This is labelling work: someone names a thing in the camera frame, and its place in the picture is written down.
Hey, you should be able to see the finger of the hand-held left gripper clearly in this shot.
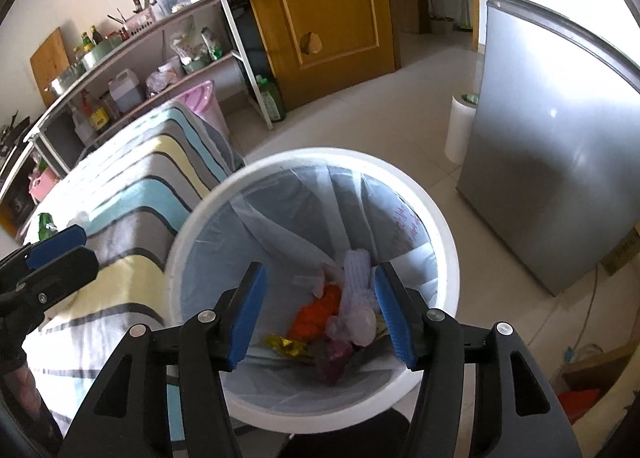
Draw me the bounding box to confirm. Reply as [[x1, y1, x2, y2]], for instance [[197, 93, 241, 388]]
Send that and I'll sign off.
[[0, 227, 87, 273], [0, 245, 100, 321]]

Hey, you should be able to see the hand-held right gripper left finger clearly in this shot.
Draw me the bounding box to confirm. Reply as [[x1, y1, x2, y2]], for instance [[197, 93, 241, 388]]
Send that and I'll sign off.
[[59, 262, 268, 458]]

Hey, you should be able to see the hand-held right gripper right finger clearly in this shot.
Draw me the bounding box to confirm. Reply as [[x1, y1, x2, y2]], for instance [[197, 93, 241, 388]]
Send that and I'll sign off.
[[374, 262, 583, 458]]

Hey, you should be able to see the green snack wrapper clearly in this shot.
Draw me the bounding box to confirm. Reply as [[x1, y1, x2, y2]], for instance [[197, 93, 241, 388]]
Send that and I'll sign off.
[[37, 212, 60, 243]]

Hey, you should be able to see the yellow snack wrapper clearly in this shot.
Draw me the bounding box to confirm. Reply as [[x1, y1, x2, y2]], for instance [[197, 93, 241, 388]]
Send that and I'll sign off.
[[264, 333, 311, 364]]

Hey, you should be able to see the white foam fruit net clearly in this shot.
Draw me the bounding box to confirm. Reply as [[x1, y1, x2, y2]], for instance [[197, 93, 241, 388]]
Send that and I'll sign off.
[[341, 249, 376, 319]]

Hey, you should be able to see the red plastic bag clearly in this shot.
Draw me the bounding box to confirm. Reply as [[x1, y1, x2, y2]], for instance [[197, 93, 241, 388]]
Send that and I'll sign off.
[[286, 285, 346, 341]]

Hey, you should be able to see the purple snack wrapper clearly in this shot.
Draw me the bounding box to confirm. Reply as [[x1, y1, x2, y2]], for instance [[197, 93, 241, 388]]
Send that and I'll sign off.
[[312, 338, 356, 386]]

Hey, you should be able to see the clear plastic wrap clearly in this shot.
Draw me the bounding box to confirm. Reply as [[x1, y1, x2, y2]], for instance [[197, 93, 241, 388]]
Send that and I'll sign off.
[[292, 263, 346, 296]]

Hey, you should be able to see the white round bin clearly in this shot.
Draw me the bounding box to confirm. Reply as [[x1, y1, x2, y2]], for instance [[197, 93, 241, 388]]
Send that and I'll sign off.
[[162, 147, 461, 435]]

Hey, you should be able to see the translucent bin liner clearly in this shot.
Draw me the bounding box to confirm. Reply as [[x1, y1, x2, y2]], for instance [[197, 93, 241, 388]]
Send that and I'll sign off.
[[182, 163, 441, 414]]

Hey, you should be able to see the pink basket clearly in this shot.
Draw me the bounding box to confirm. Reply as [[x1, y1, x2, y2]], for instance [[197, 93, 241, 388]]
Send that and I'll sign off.
[[27, 170, 58, 203]]

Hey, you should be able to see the striped tablecloth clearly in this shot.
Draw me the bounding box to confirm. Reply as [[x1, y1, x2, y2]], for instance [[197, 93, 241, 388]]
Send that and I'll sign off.
[[20, 100, 246, 439]]

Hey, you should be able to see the black wok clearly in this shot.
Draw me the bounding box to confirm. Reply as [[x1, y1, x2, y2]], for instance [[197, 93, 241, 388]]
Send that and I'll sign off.
[[0, 110, 32, 151]]

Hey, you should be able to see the yellow label sauce bottle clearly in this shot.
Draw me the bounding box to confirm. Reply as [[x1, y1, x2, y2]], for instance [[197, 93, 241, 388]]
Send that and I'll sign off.
[[82, 90, 111, 133]]

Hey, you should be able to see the metal basin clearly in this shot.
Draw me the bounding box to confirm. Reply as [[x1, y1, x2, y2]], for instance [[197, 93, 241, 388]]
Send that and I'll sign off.
[[47, 68, 85, 98]]

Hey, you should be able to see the translucent oil jug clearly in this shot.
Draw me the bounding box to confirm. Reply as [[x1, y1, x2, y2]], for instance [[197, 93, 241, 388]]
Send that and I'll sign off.
[[107, 68, 146, 113]]

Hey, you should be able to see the wooden cutting board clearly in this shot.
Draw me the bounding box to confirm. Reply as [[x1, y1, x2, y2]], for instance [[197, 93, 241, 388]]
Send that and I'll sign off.
[[30, 26, 71, 94]]

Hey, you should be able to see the crumpled plastic bag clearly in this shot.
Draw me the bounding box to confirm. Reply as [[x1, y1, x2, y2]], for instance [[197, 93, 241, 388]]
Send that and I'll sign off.
[[145, 70, 176, 93]]

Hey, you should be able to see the green pot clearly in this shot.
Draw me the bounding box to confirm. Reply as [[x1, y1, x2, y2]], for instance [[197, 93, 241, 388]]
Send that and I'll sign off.
[[80, 35, 123, 69]]

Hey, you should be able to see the small white bin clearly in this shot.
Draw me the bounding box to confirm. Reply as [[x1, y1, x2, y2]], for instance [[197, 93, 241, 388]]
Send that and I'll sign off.
[[444, 92, 482, 165]]

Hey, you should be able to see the open cardboard box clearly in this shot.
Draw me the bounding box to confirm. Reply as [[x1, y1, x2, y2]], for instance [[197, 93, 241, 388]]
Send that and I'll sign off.
[[550, 338, 640, 426]]

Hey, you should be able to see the green plastic bottle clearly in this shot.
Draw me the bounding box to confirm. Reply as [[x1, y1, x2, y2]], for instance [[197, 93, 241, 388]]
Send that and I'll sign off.
[[255, 74, 287, 123]]

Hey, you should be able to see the silver fridge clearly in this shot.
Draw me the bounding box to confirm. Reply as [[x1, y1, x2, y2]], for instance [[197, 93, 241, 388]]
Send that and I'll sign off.
[[455, 0, 640, 296]]

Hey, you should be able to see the green basket with packets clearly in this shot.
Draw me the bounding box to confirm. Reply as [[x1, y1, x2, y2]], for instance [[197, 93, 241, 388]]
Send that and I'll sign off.
[[170, 18, 226, 76]]

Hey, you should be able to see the small cardboard box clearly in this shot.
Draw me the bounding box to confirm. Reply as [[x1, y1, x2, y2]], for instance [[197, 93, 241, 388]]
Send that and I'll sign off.
[[600, 228, 640, 279]]

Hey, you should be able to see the pink utensil holder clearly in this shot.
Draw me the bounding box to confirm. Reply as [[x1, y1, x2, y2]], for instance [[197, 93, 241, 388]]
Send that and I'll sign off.
[[107, 0, 158, 36]]

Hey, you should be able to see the white metal shelf rack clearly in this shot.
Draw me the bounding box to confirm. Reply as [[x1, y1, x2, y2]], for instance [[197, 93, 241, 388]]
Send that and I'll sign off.
[[0, 0, 276, 219]]

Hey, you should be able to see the wooden door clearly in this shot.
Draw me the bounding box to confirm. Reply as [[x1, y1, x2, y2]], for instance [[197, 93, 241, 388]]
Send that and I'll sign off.
[[231, 0, 401, 111]]

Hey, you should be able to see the thin cable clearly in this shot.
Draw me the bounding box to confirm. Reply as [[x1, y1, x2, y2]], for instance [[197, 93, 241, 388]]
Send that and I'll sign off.
[[575, 263, 601, 354]]

